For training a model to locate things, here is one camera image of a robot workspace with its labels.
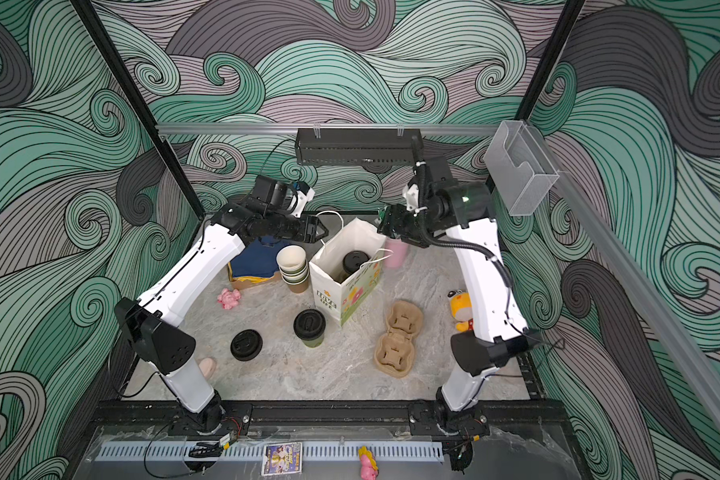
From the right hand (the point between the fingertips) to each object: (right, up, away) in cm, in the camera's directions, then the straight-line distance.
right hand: (390, 233), depth 68 cm
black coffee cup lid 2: (-21, -24, +10) cm, 33 cm away
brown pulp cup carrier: (+3, -33, +13) cm, 36 cm away
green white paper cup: (-20, -31, +15) cm, 40 cm away
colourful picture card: (-24, -52, -1) cm, 57 cm away
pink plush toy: (-48, -20, +24) cm, 58 cm away
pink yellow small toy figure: (-5, -52, -3) cm, 52 cm away
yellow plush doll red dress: (+24, -23, +20) cm, 39 cm away
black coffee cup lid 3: (-40, -32, +16) cm, 53 cm away
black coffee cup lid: (-9, -8, +21) cm, 24 cm away
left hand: (-17, +2, +9) cm, 19 cm away
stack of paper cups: (-27, -10, +21) cm, 36 cm away
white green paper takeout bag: (-12, -16, +6) cm, 21 cm away
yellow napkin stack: (-42, -15, +26) cm, 51 cm away
